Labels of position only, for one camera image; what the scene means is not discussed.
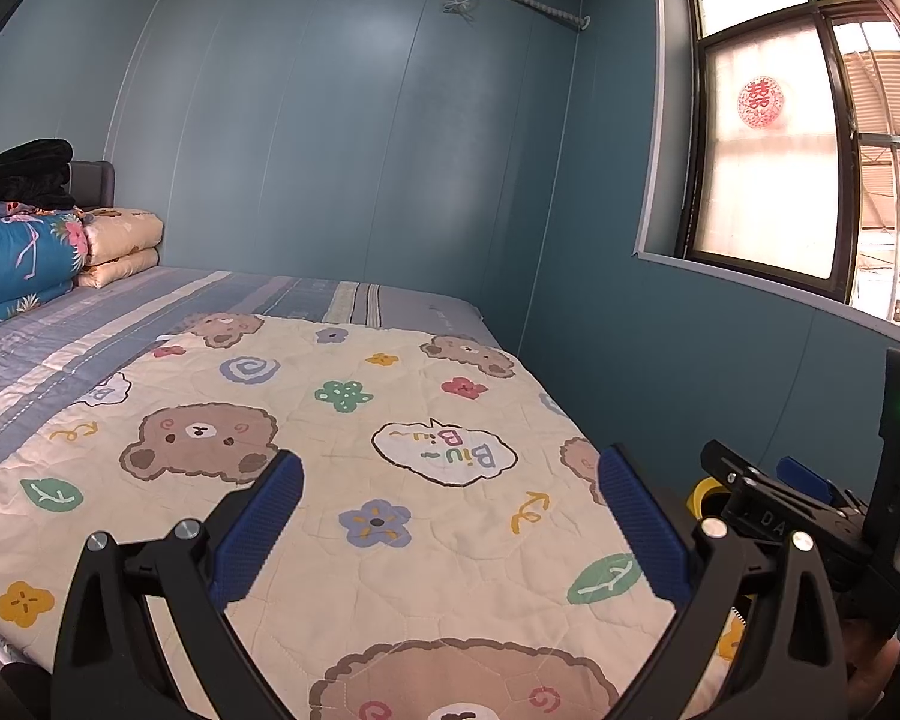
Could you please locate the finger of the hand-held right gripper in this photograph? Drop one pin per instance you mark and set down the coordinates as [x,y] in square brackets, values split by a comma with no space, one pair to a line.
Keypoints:
[806,480]
[727,469]

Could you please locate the yellow trash bin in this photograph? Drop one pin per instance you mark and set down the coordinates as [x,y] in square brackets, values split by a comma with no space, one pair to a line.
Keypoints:
[697,499]

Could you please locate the grey wrapped pipe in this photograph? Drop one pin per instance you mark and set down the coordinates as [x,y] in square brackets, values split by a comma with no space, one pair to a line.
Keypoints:
[532,6]

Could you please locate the blue striped bed sheet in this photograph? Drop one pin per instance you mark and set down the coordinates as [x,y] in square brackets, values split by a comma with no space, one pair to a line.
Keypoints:
[157,307]

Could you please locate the black clothing pile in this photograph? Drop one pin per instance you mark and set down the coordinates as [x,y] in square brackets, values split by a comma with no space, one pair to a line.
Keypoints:
[22,172]

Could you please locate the bear print blanket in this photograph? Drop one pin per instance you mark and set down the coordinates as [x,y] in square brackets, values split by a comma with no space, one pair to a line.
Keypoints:
[420,525]

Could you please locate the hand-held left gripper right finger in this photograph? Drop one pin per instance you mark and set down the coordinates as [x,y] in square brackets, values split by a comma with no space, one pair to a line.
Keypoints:
[645,529]

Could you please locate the blue floral folded quilt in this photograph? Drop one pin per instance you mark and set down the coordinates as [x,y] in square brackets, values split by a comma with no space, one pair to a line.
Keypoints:
[22,262]

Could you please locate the red paper window decal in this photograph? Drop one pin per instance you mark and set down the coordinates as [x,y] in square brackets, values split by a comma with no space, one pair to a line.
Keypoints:
[760,103]

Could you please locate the person's right hand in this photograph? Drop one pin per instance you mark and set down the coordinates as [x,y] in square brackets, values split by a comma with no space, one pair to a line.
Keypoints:
[870,660]

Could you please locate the brown framed window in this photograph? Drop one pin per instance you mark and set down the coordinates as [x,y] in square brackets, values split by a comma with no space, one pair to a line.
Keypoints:
[772,165]

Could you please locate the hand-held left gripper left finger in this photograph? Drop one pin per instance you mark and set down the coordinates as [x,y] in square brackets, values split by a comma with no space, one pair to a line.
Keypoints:
[259,532]

